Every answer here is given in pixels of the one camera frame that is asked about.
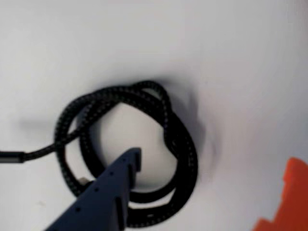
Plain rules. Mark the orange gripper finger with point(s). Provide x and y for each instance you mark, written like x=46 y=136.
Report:
x=294 y=197

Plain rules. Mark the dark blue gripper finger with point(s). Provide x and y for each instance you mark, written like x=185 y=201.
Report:
x=103 y=199

